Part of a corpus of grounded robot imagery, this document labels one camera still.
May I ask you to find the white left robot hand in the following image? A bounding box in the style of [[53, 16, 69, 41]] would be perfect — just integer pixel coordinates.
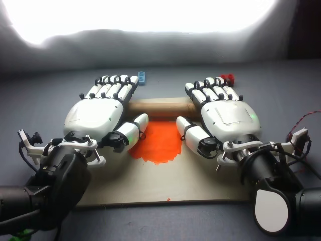
[[63, 74, 150, 153]]

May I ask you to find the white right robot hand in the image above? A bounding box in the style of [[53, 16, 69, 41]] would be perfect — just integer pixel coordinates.
[[175, 76, 263, 159]]

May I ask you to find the wooden rolling pin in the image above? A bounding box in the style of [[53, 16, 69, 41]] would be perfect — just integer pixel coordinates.
[[126, 97, 204, 118]]

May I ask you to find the orange clay dough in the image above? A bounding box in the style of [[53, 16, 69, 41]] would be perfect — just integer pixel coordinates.
[[128, 119, 183, 165]]

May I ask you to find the red toy brick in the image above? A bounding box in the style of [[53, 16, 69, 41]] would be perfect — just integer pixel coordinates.
[[219, 74, 236, 87]]

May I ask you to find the grey table cloth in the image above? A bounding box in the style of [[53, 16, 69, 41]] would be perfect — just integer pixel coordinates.
[[0, 59, 321, 241]]

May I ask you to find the light wooden board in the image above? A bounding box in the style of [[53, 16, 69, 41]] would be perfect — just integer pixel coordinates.
[[75, 111, 251, 208]]

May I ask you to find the white backdrop sheet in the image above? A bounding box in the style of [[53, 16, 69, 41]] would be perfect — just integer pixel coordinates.
[[0, 0, 321, 75]]

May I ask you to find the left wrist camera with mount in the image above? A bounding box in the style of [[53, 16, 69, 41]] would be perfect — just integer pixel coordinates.
[[17, 129, 48, 164]]

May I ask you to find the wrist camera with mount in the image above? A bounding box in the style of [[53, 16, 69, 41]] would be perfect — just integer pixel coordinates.
[[17, 129, 48, 164], [285, 127, 311, 158]]

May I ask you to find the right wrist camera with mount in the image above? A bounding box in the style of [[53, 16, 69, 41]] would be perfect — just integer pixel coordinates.
[[285, 127, 311, 158]]

